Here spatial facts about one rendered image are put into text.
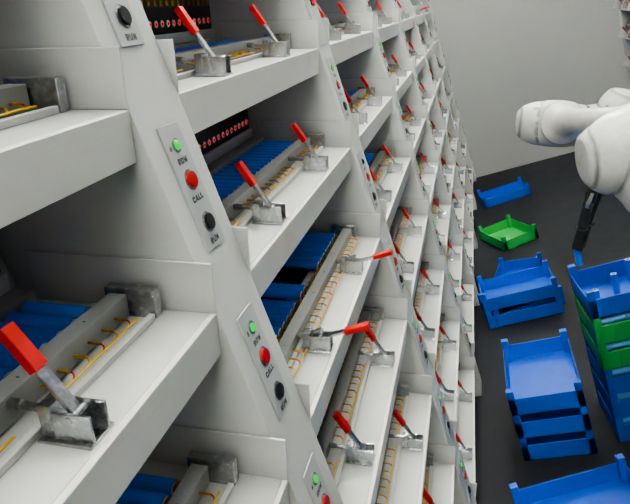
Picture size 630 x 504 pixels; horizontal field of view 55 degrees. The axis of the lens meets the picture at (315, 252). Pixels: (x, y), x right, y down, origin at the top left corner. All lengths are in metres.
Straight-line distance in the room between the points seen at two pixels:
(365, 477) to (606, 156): 0.61
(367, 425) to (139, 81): 0.67
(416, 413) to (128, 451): 0.97
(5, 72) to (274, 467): 0.44
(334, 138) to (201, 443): 0.72
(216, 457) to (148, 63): 0.39
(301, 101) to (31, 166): 0.84
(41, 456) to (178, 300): 0.20
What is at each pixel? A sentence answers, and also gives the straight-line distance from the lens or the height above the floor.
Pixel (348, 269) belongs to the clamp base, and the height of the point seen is 0.90.
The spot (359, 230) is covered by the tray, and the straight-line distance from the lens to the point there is 1.25.
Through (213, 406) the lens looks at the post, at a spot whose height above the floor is 0.98.
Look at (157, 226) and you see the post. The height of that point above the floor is 1.18.
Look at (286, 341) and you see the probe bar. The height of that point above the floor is 0.93.
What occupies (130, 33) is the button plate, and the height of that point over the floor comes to 1.34.
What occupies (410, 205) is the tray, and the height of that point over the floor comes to 0.74.
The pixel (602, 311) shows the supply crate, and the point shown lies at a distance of 1.77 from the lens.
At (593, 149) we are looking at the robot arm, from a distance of 1.06.
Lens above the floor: 1.27
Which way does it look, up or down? 17 degrees down
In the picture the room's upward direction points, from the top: 20 degrees counter-clockwise
